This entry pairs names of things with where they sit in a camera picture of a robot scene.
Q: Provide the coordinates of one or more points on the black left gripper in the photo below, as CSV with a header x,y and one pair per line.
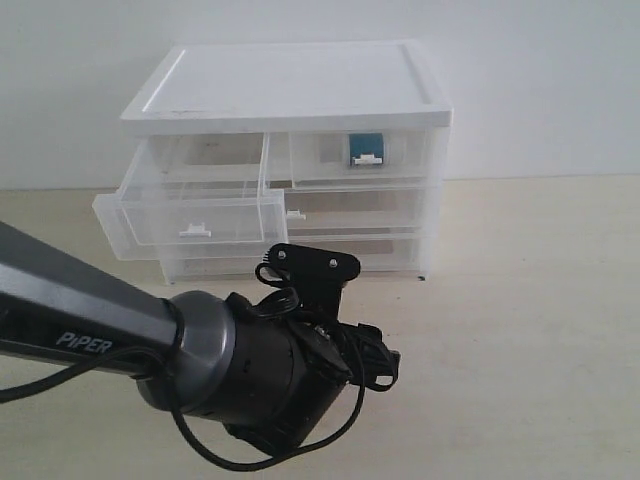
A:
x,y
327,350

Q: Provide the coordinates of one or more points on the teal white tape roll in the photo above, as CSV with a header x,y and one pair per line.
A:
x,y
366,149

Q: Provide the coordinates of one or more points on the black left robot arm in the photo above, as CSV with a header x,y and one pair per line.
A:
x,y
267,372

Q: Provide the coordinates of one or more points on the clear middle wide drawer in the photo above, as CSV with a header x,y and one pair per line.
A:
x,y
405,207

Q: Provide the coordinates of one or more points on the clear wide drawer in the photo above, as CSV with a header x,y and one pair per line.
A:
x,y
405,207
373,252

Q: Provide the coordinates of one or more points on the clear bottom wide drawer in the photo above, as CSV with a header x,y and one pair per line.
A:
x,y
373,252

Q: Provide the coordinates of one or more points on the white plastic drawer cabinet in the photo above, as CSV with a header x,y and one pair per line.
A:
x,y
370,86

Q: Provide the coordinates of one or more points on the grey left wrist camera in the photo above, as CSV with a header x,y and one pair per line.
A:
x,y
318,276

